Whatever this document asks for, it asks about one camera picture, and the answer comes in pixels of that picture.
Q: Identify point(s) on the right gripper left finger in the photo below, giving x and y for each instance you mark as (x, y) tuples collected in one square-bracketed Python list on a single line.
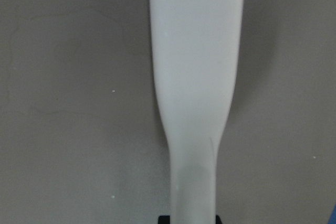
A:
[(164, 219)]

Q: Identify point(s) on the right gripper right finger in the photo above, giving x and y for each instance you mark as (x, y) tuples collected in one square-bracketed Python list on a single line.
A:
[(218, 219)]

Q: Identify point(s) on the beige hand brush black bristles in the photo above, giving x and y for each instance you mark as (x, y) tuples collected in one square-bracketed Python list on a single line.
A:
[(195, 48)]

